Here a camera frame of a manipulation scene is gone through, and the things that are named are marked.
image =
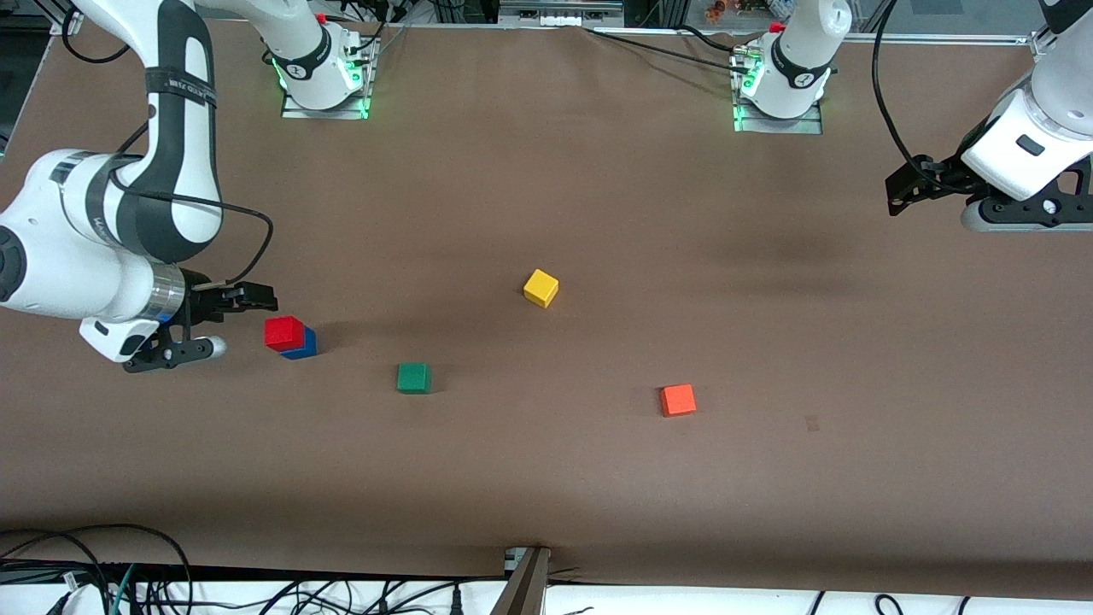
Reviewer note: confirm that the white power strip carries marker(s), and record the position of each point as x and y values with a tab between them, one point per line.
559	15

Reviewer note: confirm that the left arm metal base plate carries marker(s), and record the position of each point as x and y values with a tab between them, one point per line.
803	128

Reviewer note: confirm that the green wooden block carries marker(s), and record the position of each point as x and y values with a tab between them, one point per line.
413	377

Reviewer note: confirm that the grey metal camera post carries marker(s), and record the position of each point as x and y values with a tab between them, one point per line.
525	589

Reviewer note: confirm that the orange wooden block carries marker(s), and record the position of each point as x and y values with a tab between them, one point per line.
678	400

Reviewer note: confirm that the blue wooden block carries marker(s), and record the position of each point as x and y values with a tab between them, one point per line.
306	346

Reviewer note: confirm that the yellow wooden block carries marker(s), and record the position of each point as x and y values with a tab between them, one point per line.
540	289

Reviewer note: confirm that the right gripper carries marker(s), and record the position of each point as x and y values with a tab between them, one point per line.
203	301

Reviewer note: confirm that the aluminium frame corner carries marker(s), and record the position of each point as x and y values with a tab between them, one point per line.
64	21

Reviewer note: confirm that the small metal bracket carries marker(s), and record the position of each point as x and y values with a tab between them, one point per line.
513	559

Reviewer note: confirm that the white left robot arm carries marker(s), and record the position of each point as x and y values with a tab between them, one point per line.
803	60

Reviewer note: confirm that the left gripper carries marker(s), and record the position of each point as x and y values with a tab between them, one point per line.
933	176

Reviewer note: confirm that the red wooden block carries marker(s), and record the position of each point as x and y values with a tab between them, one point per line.
283	331

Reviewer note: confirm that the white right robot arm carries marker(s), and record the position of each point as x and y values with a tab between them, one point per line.
51	265

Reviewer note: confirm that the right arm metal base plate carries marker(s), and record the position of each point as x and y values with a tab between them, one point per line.
295	112

